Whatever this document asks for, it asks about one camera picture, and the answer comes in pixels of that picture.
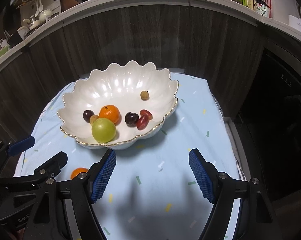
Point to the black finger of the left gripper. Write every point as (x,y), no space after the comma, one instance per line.
(52,167)

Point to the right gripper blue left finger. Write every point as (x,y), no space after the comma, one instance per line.
(99,175)

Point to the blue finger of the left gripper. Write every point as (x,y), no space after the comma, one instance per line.
(20,146)

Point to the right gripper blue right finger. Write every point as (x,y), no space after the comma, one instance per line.
(205,174)

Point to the orange tangerine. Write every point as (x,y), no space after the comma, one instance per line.
(111,113)
(77,171)

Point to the green apple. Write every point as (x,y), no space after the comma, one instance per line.
(103,130)

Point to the tan longan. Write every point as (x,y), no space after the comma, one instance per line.
(144,95)
(93,118)

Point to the light blue patterned tablecloth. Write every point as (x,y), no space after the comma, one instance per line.
(152,192)

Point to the white scalloped ceramic bowl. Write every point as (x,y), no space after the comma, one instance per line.
(119,86)

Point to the white teapot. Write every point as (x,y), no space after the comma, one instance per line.
(45,16)

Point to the soy sauce bottle red handle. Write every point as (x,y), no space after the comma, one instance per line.
(263,7)

